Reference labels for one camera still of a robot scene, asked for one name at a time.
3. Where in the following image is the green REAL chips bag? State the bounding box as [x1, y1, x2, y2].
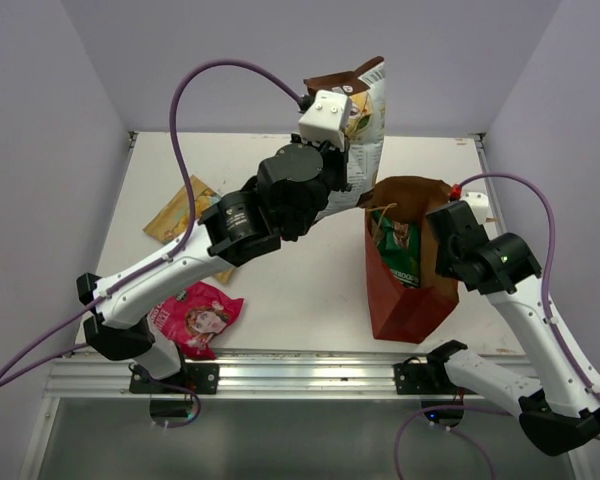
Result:
[371, 211, 420, 288]

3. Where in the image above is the red brown paper bag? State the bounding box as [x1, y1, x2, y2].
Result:
[358, 176, 459, 344]

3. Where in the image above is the brown white chips bag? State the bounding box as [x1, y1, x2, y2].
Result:
[304, 56, 386, 220]

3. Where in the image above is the tan kettle chips bag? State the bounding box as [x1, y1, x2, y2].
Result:
[143, 174, 237, 285]

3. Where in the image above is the pink REAL chips bag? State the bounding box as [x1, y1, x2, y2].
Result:
[147, 282, 244, 361]

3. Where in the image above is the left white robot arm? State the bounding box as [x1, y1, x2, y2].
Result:
[78, 134, 350, 393]

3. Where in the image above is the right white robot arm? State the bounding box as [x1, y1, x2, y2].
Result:
[425, 200, 600, 456]

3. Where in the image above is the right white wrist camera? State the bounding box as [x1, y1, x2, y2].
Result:
[450, 184, 494, 224]

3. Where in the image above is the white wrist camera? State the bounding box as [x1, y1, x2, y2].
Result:
[450, 184, 494, 224]
[298, 90, 352, 152]

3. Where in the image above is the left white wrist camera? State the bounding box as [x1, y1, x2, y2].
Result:
[298, 90, 352, 152]

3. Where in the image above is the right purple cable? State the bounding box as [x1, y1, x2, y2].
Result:
[394, 172, 600, 480]

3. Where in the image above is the purple cable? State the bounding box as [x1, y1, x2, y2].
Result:
[0, 59, 311, 391]
[394, 172, 600, 480]

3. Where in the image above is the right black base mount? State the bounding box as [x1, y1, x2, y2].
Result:
[393, 357, 459, 395]

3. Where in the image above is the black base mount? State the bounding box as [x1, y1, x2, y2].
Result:
[393, 357, 459, 395]
[129, 362, 220, 395]

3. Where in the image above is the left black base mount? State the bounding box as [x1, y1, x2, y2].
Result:
[129, 362, 220, 395]

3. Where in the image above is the aluminium mounting rail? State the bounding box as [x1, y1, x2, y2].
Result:
[44, 351, 473, 400]

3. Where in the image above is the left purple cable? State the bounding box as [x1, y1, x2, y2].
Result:
[0, 59, 311, 391]

